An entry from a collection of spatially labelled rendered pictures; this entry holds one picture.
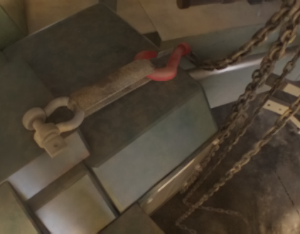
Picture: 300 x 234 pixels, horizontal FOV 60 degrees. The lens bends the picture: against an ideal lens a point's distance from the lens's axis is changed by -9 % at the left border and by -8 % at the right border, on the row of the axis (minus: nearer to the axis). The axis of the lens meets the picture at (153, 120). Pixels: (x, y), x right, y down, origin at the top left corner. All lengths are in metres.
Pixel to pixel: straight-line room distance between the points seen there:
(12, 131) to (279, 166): 1.35
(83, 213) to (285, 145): 1.35
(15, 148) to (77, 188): 0.11
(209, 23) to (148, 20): 0.22
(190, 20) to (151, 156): 0.67
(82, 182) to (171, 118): 0.18
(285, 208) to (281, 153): 0.30
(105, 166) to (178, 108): 0.16
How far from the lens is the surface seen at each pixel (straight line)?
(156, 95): 0.48
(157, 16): 1.03
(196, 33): 0.99
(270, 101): 0.54
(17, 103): 0.45
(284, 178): 1.55
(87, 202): 0.43
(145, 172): 0.46
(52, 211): 0.42
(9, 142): 0.42
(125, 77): 0.45
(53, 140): 0.38
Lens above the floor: 1.23
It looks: 59 degrees down
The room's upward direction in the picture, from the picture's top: 13 degrees clockwise
